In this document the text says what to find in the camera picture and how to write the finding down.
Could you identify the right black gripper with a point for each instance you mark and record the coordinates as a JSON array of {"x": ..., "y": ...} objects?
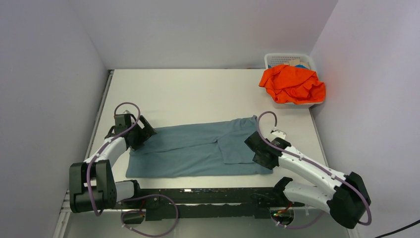
[{"x": 256, "y": 158}]

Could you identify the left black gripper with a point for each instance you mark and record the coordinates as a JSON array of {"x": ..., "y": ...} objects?
[{"x": 145, "y": 133}]

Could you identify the grey-blue t shirt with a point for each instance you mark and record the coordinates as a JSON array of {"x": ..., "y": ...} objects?
[{"x": 191, "y": 150}]

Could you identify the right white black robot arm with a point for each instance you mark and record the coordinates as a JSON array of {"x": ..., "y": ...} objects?
[{"x": 344, "y": 197}]

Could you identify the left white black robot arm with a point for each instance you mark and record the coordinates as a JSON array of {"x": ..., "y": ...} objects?
[{"x": 91, "y": 183}]

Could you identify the orange t shirt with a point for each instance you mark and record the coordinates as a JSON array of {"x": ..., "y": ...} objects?
[{"x": 295, "y": 85}]

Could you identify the blue garment in basket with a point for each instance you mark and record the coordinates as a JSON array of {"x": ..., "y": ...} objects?
[{"x": 302, "y": 66}]

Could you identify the white plastic laundry basket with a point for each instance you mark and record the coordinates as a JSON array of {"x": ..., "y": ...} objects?
[{"x": 274, "y": 59}]

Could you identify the tan item in basket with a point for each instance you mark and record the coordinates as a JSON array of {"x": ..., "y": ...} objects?
[{"x": 295, "y": 62}]

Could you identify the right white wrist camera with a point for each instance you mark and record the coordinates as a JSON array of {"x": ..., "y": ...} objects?
[{"x": 278, "y": 134}]

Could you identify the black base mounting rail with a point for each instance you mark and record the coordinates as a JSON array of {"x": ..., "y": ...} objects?
[{"x": 159, "y": 203}]

